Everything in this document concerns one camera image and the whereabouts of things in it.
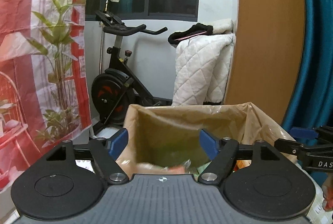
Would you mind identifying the teal curtain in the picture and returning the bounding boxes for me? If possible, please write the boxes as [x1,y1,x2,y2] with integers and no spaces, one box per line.
[280,0,333,189]

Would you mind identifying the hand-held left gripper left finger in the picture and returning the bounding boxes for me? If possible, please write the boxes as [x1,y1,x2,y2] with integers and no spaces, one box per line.
[32,128,130,185]

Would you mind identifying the orange snack packet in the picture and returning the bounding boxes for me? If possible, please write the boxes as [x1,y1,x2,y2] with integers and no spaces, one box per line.
[164,165,189,175]
[234,160,251,172]

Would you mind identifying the black fuzzy garment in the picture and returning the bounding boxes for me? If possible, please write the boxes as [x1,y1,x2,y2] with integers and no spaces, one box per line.
[168,23,214,46]

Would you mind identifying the white quilted blanket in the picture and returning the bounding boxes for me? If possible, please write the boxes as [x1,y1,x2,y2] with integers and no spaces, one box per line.
[171,32,236,106]

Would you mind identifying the cardboard box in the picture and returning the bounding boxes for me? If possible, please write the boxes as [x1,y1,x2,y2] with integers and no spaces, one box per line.
[115,102,300,181]

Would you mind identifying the person's right hand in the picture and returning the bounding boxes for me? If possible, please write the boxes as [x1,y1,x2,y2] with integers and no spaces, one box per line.
[322,178,333,212]

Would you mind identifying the green checkered tablecloth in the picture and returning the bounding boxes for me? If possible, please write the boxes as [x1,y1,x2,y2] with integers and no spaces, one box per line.
[75,127,333,224]

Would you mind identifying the printed wall backdrop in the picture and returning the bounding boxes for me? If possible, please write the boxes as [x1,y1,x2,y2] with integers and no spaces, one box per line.
[0,0,92,191]

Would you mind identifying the green snack packet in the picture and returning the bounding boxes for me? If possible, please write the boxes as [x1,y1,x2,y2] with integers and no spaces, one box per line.
[192,161,211,176]

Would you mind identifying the cream fleece cloth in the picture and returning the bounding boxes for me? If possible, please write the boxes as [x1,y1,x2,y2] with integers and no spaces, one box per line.
[208,19,234,35]

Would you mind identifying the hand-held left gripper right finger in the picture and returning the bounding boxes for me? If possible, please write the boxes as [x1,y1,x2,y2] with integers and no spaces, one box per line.
[198,129,296,185]

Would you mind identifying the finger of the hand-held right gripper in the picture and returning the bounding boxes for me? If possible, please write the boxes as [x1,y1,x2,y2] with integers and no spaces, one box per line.
[274,137,333,160]
[290,125,333,142]

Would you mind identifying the black exercise bike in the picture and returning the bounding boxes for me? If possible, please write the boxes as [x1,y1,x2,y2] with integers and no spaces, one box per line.
[91,10,173,133]

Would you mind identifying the wooden panel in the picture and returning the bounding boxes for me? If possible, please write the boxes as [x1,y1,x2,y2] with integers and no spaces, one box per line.
[224,0,305,126]

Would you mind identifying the translucent plastic bag liner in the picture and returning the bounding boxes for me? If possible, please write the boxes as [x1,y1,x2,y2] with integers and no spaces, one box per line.
[115,102,300,181]

